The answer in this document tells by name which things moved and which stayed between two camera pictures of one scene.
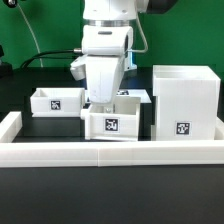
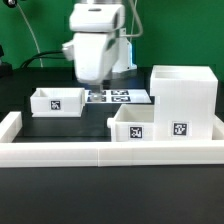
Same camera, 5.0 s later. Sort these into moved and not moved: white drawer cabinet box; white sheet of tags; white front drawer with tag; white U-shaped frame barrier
Moved: white front drawer with tag
Not moved: white U-shaped frame barrier; white drawer cabinet box; white sheet of tags
